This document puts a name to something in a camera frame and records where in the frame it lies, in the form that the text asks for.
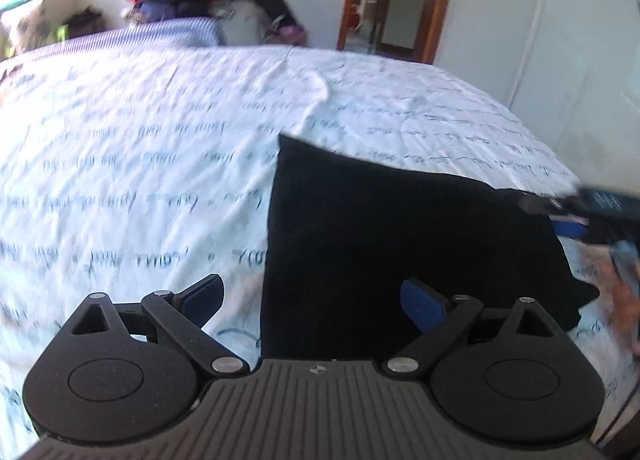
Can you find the wooden door frame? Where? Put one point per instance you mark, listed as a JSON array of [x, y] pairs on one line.
[[445, 0]]

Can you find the dark cloth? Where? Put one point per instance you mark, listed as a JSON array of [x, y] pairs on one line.
[[85, 21]]

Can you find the floral cushion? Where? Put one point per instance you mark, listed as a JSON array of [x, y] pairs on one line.
[[25, 25]]

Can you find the blue striped blanket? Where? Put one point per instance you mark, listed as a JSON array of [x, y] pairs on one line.
[[165, 32]]

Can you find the black bag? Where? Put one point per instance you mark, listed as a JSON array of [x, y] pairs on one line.
[[272, 7]]

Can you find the person's right forearm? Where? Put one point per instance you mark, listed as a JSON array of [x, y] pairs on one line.
[[622, 295]]

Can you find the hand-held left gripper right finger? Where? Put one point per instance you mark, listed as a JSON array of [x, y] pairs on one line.
[[420, 305]]

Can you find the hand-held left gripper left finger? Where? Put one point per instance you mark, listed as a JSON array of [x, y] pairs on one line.
[[202, 297]]

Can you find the white wardrobe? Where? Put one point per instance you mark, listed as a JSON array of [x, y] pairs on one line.
[[575, 40]]

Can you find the white printed bed sheet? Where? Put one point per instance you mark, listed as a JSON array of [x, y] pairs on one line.
[[150, 165]]

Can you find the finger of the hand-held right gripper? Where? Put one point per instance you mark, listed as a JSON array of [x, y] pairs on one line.
[[567, 229], [537, 204]]

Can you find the black pants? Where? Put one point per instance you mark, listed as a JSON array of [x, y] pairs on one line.
[[375, 240]]

